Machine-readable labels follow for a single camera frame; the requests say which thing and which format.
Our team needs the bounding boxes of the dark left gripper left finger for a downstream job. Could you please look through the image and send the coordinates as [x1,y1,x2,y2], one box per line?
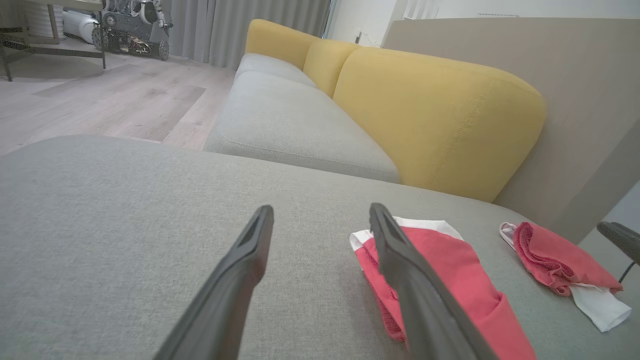
[152,205,275,360]

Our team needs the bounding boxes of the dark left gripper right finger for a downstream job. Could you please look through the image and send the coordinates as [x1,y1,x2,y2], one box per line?
[369,202,501,360]

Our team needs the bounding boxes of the red shorts with white stripes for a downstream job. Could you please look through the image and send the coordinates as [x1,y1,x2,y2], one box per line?
[349,216,538,360]

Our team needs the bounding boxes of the red and white jersey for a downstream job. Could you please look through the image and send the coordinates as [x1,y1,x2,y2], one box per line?
[499,221,632,333]

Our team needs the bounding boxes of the grey sofa ottoman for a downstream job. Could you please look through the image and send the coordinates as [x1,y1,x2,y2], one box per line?
[0,135,640,360]

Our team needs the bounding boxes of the large yellow sofa back cushion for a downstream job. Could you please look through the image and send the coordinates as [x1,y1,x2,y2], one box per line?
[332,47,547,203]

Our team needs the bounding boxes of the black chair leg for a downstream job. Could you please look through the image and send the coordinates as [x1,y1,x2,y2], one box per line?
[596,221,640,284]

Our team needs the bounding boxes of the small grey sofa seat cushion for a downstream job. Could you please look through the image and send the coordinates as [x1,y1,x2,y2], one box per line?
[234,52,321,90]

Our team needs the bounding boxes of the medium yellow sofa back cushion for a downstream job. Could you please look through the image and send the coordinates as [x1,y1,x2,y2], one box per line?
[303,39,362,99]

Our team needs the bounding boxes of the small yellow sofa back cushion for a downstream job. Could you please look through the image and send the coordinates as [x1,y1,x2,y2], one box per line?
[245,19,322,71]

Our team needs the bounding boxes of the grey curtain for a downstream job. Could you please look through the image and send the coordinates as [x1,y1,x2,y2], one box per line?
[167,0,333,70]

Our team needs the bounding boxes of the dark wheeled robot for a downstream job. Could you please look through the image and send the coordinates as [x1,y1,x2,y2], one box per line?
[92,0,174,62]

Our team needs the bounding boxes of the white round appliance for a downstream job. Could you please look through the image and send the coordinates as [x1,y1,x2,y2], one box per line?
[62,10,101,45]

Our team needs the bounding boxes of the metal frame table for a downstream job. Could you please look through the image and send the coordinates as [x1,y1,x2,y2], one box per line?
[0,0,107,82]

